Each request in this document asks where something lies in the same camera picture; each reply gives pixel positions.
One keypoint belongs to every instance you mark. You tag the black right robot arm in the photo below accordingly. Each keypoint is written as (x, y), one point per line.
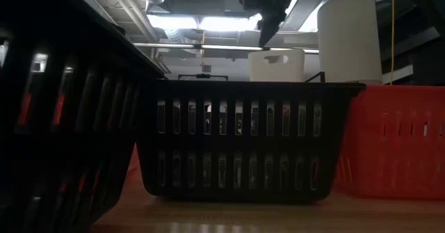
(427, 3)

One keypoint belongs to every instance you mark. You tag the black slotted plastic basket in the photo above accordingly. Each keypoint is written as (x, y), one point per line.
(52, 146)
(243, 142)

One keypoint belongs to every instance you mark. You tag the long ceiling tube light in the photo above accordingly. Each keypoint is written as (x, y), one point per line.
(167, 45)

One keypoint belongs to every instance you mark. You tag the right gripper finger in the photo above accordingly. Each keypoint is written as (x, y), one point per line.
(271, 28)

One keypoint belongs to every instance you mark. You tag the white shade wooden table lamp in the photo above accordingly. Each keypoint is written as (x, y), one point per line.
(347, 38)

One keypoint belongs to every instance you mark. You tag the white plastic storage bin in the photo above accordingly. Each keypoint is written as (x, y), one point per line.
(278, 71)

